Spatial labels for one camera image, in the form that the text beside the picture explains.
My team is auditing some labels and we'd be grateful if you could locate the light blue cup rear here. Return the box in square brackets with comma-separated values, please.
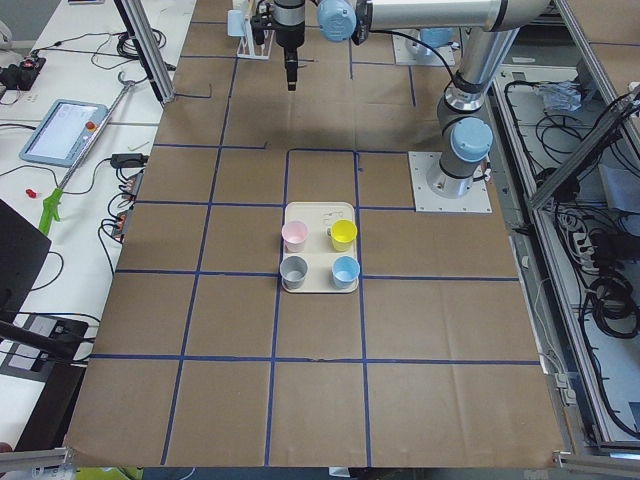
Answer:
[332, 256, 360, 289]

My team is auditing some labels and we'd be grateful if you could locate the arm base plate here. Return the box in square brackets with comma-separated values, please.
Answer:
[408, 151, 492, 214]
[392, 29, 455, 67]

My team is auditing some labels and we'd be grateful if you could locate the light blue plastic cup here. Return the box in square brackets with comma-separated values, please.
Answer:
[227, 9, 245, 38]

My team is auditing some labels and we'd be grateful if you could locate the yellow plastic cup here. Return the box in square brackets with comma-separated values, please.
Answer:
[328, 219, 358, 252]

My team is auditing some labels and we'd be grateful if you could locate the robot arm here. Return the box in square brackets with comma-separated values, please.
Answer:
[419, 27, 453, 48]
[317, 1, 547, 200]

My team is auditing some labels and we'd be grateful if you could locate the pink plastic cup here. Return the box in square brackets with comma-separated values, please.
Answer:
[281, 220, 309, 253]

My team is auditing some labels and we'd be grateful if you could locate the grey plastic cup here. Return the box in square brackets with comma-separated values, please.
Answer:
[279, 255, 308, 291]

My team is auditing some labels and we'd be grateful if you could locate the black power adapter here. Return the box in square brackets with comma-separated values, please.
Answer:
[110, 153, 149, 169]

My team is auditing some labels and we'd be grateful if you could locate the teach pendant tablet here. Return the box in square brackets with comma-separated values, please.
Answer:
[19, 99, 108, 168]

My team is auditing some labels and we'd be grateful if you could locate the white wire cup rack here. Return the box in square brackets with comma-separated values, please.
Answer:
[227, 1, 275, 61]

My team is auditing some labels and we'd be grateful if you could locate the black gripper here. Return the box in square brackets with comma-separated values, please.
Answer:
[275, 22, 305, 92]

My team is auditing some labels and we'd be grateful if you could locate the cream plastic tray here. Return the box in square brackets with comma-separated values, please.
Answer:
[282, 202, 359, 294]

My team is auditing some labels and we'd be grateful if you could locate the aluminium frame post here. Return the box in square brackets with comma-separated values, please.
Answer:
[114, 0, 175, 105]

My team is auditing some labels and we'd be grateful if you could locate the reacher grabber tool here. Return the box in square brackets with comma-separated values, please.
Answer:
[38, 72, 141, 236]

